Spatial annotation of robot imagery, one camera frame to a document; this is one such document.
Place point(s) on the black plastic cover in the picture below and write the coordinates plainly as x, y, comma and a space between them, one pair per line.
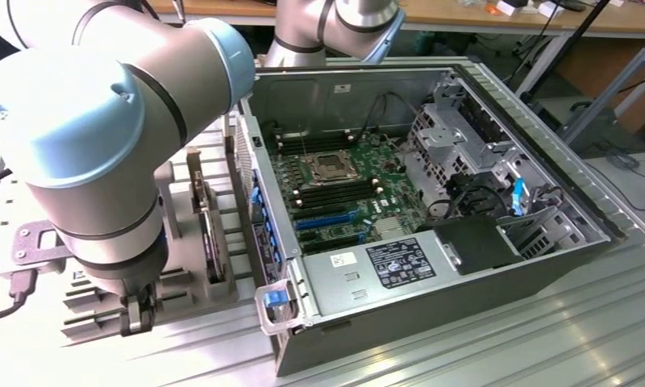
473, 244

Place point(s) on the black stand pole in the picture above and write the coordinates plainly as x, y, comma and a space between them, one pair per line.
566, 38

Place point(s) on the silver disk bay cage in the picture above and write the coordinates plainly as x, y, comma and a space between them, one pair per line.
446, 139

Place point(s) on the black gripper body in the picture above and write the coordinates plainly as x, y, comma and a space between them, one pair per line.
140, 291

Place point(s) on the graphics card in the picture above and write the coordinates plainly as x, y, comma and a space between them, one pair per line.
212, 242

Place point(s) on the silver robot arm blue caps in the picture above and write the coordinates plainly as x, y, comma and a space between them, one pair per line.
85, 121

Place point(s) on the wooden desk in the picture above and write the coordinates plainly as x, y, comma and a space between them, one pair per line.
462, 18

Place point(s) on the aluminium profile frame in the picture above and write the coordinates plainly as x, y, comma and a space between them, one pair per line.
624, 80

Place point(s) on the white box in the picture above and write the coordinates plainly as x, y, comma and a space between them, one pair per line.
548, 8
509, 8

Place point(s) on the blue expansion slot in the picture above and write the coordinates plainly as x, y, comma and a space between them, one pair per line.
322, 219

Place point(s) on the green motherboard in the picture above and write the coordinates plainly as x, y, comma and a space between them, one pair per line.
392, 189

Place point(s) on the CPU socket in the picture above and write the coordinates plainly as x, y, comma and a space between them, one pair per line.
329, 167

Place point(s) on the black RAM slot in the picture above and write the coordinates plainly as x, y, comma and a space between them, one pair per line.
337, 185
340, 195
338, 190
317, 136
320, 151
342, 200
318, 146
318, 141

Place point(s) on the clear latch blue tab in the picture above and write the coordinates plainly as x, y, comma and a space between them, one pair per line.
273, 306

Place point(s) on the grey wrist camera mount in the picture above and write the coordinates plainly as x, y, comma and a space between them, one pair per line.
26, 246

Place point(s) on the black open PC case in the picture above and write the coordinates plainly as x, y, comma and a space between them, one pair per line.
408, 342

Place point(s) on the silver chipset heatsink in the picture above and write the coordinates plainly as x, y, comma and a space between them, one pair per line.
390, 228

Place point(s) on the black expansion slot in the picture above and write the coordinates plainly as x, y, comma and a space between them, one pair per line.
330, 242

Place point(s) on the grey parts rack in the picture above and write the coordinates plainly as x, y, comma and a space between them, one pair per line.
185, 284

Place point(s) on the grey power supply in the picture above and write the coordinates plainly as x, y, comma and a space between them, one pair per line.
354, 286

